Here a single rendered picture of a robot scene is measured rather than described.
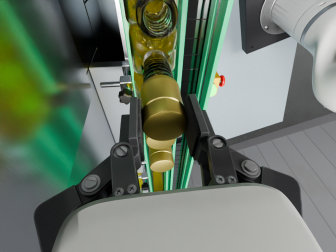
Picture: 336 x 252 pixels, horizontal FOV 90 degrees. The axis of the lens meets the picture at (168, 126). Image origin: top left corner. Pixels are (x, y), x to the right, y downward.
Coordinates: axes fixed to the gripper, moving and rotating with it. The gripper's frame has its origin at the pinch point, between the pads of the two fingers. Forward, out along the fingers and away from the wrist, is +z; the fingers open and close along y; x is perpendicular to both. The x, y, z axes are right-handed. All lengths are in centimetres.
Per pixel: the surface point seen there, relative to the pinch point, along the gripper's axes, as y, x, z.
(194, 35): 10.2, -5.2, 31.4
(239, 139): 136, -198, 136
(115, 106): -11.1, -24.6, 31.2
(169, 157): 1.1, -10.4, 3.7
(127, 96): -5.1, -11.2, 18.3
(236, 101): 49, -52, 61
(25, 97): -12.1, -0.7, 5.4
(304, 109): 207, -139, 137
